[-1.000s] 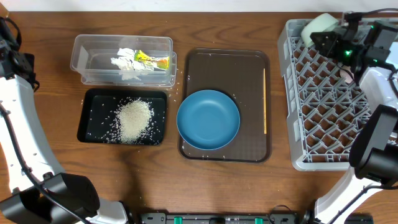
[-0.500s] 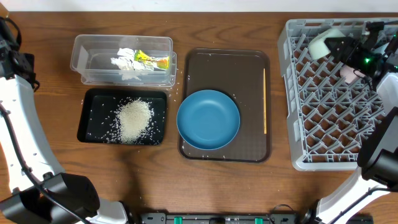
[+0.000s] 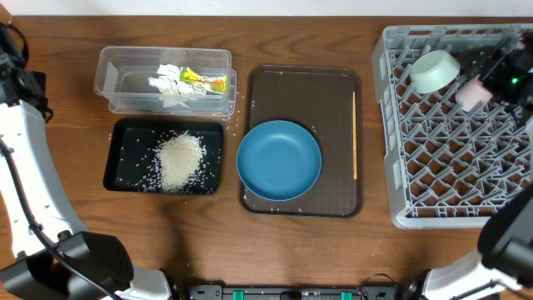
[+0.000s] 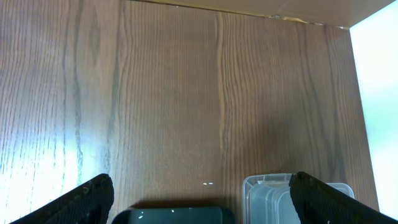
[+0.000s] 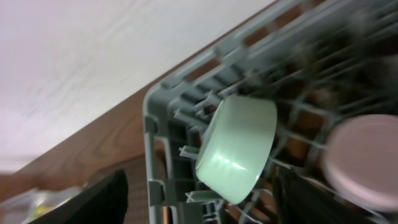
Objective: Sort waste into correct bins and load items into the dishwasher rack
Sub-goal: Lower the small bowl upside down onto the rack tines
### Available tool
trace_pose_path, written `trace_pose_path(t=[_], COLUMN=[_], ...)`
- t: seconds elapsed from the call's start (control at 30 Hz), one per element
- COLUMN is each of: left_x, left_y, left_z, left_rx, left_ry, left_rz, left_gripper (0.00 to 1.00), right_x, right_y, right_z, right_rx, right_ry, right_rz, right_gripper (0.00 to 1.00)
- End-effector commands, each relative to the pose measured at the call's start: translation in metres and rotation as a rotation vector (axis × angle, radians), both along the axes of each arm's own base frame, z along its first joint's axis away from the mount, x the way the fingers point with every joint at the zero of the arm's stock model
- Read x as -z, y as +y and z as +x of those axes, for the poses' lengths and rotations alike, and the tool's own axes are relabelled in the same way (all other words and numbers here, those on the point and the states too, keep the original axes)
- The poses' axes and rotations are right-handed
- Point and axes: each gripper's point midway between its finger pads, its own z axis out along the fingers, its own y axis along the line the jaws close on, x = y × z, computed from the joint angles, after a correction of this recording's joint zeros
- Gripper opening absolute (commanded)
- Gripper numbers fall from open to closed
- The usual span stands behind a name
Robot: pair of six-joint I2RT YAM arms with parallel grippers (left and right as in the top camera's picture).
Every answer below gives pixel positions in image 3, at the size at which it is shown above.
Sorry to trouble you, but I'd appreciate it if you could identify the clear plastic bin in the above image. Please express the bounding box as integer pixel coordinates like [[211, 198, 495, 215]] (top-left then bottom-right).
[[94, 46, 237, 117]]

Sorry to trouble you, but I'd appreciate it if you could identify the brown serving tray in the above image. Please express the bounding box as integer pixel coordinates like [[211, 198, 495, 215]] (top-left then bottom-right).
[[239, 65, 364, 218]]

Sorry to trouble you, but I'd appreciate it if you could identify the white tissue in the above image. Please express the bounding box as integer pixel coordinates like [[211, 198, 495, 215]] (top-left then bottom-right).
[[177, 81, 207, 95], [148, 64, 182, 108]]

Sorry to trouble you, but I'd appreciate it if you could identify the pink cup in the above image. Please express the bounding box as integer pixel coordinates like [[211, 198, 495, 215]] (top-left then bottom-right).
[[455, 75, 493, 113]]

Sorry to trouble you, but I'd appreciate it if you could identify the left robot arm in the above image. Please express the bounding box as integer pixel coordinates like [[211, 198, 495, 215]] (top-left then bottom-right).
[[1, 52, 172, 299]]

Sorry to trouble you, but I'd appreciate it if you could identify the dark blue plate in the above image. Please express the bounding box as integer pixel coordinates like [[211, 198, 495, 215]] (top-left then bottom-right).
[[237, 120, 322, 202]]

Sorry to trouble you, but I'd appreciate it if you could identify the black plastic tray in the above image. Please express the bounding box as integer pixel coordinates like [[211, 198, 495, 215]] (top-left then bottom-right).
[[103, 118, 223, 194]]

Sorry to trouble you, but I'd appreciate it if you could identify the white rice pile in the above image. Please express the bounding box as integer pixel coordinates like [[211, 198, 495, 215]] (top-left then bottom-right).
[[116, 129, 222, 195]]

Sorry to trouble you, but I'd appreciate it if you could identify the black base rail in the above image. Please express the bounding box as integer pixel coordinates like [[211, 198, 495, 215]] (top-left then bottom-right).
[[185, 284, 415, 300]]

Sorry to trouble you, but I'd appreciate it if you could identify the mint green bowl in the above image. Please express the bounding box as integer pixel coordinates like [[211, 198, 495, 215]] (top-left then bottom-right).
[[410, 50, 461, 94]]

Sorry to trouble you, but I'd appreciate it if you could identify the wooden chopstick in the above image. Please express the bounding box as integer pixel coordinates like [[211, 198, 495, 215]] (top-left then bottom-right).
[[352, 92, 358, 180]]

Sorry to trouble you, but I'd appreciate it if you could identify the grey dishwasher rack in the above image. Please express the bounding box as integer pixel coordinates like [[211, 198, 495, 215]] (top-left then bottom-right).
[[371, 24, 532, 229]]

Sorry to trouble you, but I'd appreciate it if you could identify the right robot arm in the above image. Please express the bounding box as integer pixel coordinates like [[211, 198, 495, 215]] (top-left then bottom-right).
[[411, 37, 532, 299]]

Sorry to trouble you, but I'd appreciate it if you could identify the green yellow snack wrapper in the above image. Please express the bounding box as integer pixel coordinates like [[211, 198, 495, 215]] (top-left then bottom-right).
[[179, 67, 227, 94]]

